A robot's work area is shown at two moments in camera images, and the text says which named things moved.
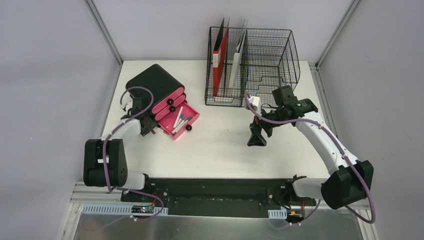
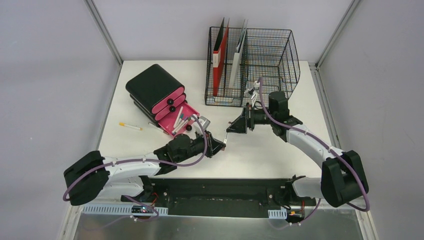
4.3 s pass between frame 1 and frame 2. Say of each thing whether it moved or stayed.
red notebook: stayed
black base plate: stayed
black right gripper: moved
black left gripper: moved
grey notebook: stayed
